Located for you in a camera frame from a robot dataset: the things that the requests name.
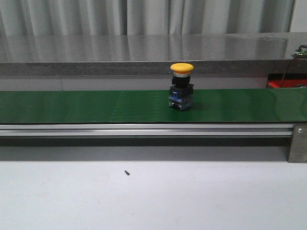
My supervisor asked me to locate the grey stone counter slab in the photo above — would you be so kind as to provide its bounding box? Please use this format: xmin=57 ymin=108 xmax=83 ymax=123
xmin=0 ymin=32 xmax=307 ymax=76

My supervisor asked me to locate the red bin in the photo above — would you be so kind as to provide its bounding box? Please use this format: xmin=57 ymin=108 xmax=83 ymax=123
xmin=267 ymin=73 xmax=307 ymax=89

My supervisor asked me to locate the green conveyor belt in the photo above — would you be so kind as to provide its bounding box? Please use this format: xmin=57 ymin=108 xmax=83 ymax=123
xmin=0 ymin=88 xmax=307 ymax=124

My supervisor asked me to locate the small green circuit board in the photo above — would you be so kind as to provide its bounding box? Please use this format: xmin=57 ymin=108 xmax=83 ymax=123
xmin=293 ymin=45 xmax=307 ymax=58

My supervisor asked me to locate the grey pleated curtain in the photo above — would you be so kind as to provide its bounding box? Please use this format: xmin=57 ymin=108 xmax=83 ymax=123
xmin=0 ymin=0 xmax=294 ymax=37

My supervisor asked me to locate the aluminium conveyor side rail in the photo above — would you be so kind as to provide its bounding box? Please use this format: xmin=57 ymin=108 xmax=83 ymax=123
xmin=0 ymin=123 xmax=294 ymax=137

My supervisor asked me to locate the metal conveyor support bracket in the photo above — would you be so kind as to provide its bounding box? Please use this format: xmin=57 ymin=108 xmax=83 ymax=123
xmin=288 ymin=124 xmax=307 ymax=163

